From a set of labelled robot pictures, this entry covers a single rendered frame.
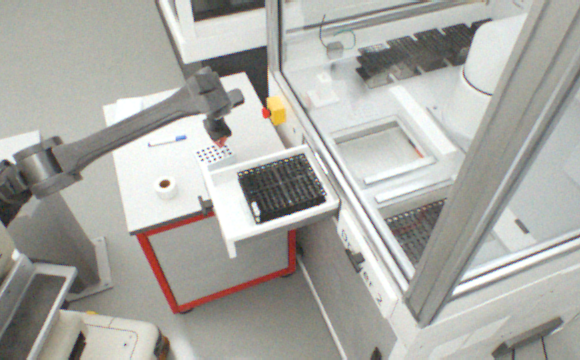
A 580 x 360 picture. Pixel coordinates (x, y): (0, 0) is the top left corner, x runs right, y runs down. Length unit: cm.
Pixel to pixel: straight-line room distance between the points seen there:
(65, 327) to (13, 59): 273
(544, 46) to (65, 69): 327
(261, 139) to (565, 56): 126
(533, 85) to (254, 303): 175
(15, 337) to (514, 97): 101
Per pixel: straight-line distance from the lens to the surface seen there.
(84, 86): 339
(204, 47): 198
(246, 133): 172
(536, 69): 61
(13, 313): 117
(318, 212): 134
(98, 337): 194
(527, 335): 194
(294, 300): 217
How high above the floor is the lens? 197
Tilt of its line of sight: 51 degrees down
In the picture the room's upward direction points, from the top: straight up
